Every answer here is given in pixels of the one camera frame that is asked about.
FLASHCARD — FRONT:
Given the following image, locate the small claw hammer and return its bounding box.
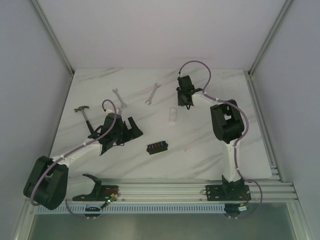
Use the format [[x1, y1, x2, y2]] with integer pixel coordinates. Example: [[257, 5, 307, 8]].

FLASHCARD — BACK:
[[74, 105, 95, 134]]

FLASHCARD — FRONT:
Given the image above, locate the aluminium frame rail right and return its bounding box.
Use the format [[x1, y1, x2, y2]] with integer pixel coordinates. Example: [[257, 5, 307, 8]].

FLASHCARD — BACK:
[[248, 0, 295, 77]]

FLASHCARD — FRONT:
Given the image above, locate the silver open-end wrench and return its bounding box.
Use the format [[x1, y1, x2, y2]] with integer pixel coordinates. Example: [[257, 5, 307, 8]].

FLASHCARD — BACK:
[[145, 82, 161, 105], [112, 88, 127, 109]]

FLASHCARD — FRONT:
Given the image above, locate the aluminium frame post left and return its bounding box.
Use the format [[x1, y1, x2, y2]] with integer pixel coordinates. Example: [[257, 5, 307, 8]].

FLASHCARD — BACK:
[[29, 0, 75, 77]]

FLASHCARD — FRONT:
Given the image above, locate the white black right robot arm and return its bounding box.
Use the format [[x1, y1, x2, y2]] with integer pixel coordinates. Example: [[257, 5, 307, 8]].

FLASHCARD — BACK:
[[176, 75, 251, 201]]

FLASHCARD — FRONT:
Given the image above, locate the black fuse box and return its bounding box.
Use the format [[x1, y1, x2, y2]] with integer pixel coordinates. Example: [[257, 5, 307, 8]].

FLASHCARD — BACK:
[[146, 141, 169, 155]]

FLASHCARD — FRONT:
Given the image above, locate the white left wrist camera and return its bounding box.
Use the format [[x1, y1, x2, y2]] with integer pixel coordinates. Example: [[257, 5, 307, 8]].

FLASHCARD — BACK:
[[104, 108, 122, 115]]

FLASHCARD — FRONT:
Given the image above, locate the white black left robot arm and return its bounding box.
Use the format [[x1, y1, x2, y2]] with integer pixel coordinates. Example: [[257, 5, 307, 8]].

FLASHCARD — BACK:
[[23, 113, 143, 210]]

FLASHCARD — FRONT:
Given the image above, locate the slotted grey cable duct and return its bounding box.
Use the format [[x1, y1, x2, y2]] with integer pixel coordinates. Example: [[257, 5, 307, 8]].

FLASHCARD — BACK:
[[35, 203, 226, 215]]

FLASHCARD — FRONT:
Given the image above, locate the silver open-end wrench left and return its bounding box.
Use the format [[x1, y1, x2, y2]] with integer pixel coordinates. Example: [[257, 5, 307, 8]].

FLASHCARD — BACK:
[[112, 88, 127, 109]]

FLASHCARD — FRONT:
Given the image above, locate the silver open-end wrench right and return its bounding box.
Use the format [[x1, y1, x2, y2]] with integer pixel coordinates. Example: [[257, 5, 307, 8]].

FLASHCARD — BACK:
[[145, 82, 161, 105]]

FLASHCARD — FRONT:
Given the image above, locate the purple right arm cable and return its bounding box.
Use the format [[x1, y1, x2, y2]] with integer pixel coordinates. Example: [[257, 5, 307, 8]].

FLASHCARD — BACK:
[[178, 60, 263, 221]]

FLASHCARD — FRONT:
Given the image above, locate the clear fuse box cover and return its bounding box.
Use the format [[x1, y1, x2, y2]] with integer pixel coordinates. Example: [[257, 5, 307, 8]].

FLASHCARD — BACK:
[[168, 107, 177, 125]]

